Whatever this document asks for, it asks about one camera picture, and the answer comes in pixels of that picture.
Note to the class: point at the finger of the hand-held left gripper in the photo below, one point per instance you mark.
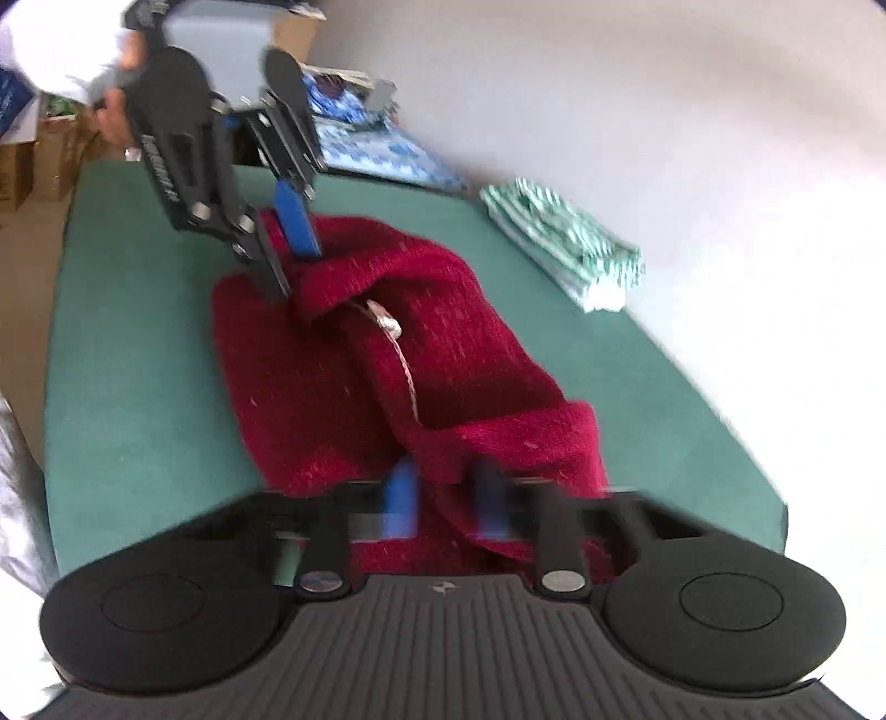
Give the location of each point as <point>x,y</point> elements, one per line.
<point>263,256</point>
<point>297,221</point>

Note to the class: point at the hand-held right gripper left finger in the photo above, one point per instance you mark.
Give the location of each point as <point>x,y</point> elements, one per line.
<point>401,498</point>

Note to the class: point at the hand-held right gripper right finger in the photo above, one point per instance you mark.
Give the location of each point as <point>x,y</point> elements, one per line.
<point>491,502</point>

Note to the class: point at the dark red knit sweater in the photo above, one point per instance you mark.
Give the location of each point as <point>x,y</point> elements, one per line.
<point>429,332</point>

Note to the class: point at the person's left forearm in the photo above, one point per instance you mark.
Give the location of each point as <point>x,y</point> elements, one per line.
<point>62,41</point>

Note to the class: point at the person's left hand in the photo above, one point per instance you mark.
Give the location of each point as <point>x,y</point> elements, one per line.
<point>114,118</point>

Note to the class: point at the blue patterned towel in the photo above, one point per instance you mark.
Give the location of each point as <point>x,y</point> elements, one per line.
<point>374,149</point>

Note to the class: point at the cardboard box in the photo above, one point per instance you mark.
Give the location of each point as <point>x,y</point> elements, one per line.
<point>48,166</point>

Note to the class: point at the blue box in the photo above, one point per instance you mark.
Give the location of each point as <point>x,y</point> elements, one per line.
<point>14,100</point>

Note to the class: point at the green table cloth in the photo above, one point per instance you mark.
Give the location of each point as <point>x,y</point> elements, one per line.
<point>138,381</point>

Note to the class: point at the green white striped shirt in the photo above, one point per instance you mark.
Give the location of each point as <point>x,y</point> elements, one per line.
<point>567,242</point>

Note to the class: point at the grey fabric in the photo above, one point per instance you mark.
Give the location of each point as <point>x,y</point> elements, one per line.
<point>21,498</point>

